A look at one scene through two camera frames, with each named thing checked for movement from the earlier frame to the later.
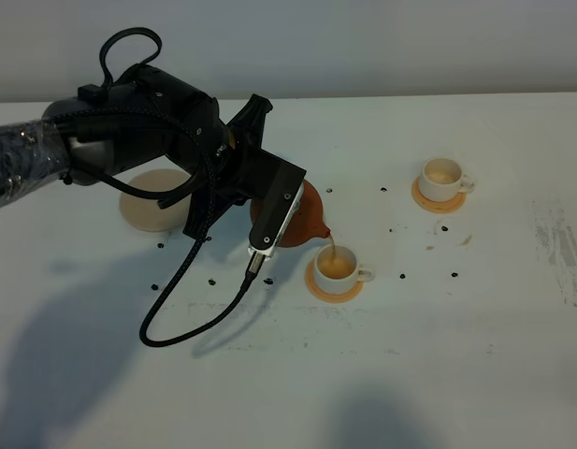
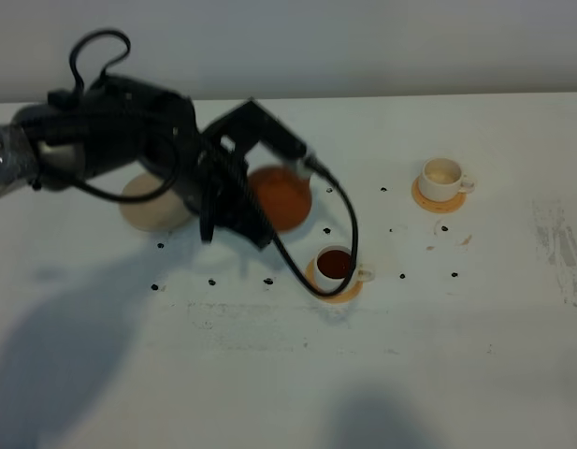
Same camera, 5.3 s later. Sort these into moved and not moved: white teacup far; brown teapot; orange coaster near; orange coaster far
Moved: brown teapot
Not moved: white teacup far; orange coaster near; orange coaster far
